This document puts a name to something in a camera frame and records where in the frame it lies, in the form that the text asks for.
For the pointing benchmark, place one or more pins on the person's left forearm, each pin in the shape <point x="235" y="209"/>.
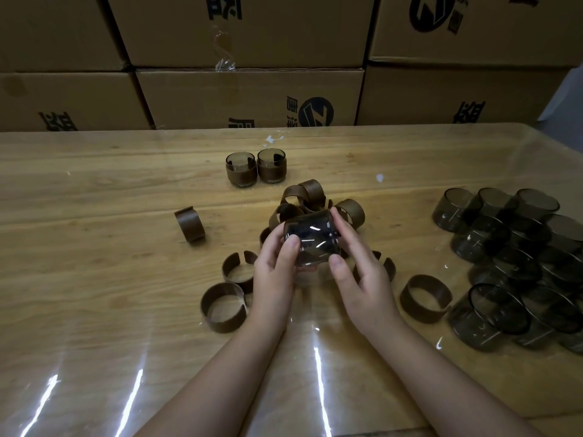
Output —
<point x="214" y="386"/>

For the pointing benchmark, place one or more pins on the smoky tinted glass cup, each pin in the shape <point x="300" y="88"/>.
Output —
<point x="271" y="156"/>
<point x="314" y="236"/>
<point x="240" y="160"/>

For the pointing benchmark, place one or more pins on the stack of brown cardboard boxes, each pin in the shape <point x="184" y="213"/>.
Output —
<point x="255" y="95"/>

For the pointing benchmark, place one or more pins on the person's right forearm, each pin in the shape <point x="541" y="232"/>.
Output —
<point x="446" y="386"/>

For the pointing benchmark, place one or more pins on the cluster of smoky glass cups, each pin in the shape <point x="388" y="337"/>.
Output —
<point x="501" y="259"/>

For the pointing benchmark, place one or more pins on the person's right hand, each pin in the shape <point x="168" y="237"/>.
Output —
<point x="369" y="295"/>

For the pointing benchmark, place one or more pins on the white paper scrap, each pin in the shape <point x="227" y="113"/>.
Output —
<point x="273" y="138"/>

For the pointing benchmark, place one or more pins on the person's left hand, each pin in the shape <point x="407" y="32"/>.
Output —
<point x="273" y="286"/>

